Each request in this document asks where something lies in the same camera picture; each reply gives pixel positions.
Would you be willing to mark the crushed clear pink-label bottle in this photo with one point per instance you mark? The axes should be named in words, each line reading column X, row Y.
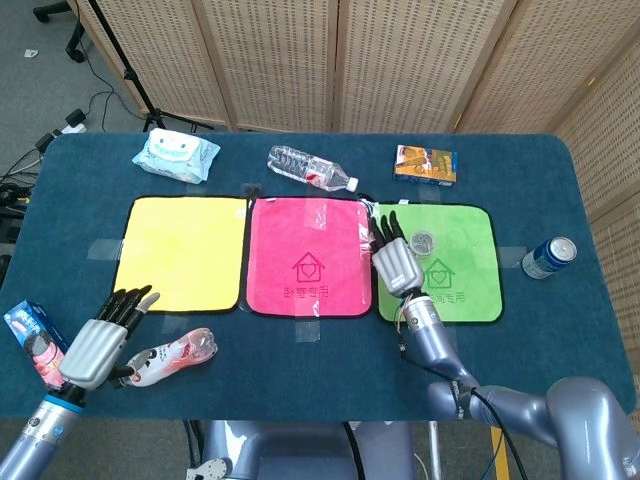
column 175, row 355

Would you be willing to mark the black office chair base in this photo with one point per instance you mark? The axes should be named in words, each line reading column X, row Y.
column 75, row 35

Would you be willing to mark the orange and blue carton box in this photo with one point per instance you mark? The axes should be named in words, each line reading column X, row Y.
column 425, row 165

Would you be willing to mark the pink microfibre cloth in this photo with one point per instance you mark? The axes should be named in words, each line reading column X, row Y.
column 307, row 250

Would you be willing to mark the blue drink can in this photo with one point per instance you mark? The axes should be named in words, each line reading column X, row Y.
column 547, row 257

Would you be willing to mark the small round metal lid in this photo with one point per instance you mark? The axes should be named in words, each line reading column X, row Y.
column 423, row 242

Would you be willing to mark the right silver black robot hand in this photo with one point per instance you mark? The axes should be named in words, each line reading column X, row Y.
column 397, row 265

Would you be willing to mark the green microfibre cloth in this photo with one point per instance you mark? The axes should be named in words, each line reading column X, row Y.
column 465, row 260

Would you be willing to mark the blue snack package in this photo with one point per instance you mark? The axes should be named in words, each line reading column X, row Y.
column 35, row 335

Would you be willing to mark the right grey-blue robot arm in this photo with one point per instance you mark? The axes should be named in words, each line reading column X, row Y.
column 500, row 395

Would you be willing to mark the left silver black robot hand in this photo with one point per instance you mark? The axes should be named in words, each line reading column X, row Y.
column 92, row 350

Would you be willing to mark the clear adhesive tape strip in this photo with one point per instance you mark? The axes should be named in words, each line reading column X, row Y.
column 307, row 331

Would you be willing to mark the grey-blue robot torso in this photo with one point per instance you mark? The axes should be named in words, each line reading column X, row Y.
column 300, row 450

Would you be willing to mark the light blue wet wipes pack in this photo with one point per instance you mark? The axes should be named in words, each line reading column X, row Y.
column 175, row 155

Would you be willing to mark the clear water bottle red label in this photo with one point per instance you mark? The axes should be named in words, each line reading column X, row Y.
column 310, row 170

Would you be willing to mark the yellow microfibre cloth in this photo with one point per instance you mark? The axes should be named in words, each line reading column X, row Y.
column 180, row 250

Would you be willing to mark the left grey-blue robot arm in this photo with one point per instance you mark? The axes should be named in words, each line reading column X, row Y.
column 40, row 430

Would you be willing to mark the white power strip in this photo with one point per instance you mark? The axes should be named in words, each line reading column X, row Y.
column 76, row 120

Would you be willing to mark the black tripod stand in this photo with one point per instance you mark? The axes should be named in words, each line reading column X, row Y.
column 135, row 85

